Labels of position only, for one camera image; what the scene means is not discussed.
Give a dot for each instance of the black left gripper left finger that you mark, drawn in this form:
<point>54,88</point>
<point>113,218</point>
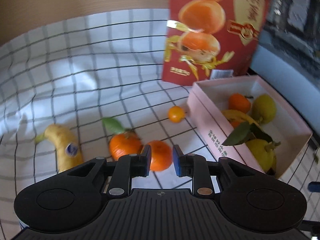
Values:
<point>128,167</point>

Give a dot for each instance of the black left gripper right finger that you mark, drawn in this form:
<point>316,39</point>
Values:
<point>197,168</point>

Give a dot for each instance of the small orange tangerine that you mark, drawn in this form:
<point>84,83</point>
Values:
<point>239,102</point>

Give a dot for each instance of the green pear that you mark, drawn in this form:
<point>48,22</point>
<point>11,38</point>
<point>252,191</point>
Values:
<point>263,152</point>
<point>264,109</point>

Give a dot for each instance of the tangerine with green leaf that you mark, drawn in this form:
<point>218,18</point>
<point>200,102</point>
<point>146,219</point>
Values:
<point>124,140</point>

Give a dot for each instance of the orange tangerine front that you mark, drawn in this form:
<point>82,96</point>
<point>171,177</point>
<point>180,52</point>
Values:
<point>161,155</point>

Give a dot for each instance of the small tangerine behind box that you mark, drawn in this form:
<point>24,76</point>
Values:
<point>176,114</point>

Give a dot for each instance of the yellow banana with sticker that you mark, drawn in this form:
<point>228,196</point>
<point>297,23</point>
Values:
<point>68,151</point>

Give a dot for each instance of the tangerine with leaves in box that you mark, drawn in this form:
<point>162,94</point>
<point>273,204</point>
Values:
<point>244,133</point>

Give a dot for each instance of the yellow banana in box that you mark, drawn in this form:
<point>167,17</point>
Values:
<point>235,118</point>

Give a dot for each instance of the pink cardboard box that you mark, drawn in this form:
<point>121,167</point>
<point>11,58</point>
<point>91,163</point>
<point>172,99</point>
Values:
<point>226,132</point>

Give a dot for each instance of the green pear in box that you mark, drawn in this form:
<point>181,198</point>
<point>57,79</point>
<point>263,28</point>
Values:
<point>263,152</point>

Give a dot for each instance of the black white grid tablecloth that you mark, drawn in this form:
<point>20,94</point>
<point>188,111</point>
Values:
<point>76,72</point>

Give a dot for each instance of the red snack bag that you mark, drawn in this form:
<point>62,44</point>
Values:
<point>208,39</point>

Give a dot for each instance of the dark framed panel right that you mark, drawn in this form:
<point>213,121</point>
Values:
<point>291,32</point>

